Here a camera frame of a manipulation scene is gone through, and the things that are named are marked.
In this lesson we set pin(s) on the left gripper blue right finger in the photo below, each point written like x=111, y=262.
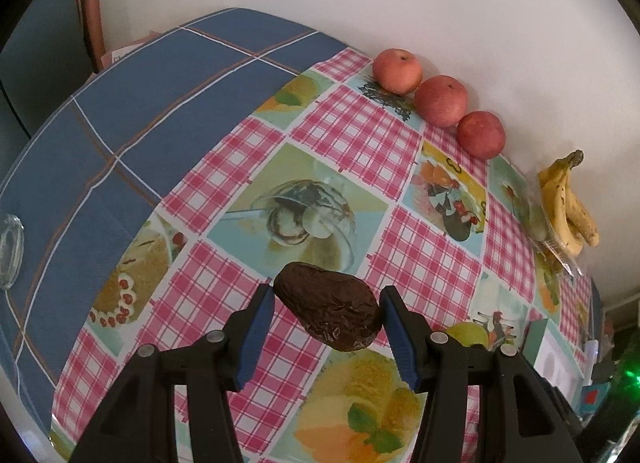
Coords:
x=396, y=319

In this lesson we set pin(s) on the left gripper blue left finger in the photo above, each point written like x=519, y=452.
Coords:
x=255, y=321

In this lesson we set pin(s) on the oval green fruit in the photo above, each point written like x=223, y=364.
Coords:
x=468, y=334

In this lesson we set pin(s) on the dark brown avocado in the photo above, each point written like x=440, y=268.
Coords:
x=333, y=307

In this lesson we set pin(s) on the teal box red label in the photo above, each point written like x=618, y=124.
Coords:
x=591, y=398

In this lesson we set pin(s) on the white tray teal rim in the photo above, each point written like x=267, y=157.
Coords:
x=551, y=356

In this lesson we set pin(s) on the checkered fruit-print tablecloth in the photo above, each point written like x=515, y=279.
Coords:
x=333, y=171

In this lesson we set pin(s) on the clear plastic fruit container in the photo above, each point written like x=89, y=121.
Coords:
x=543, y=236

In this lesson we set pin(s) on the upper spotted banana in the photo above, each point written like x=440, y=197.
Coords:
x=576, y=211

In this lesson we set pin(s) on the lower yellow banana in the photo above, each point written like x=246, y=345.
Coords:
x=554, y=198

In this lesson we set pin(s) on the middle red apple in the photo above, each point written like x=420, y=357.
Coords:
x=441, y=101

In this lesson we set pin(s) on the left red apple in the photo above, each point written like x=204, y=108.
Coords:
x=397, y=71

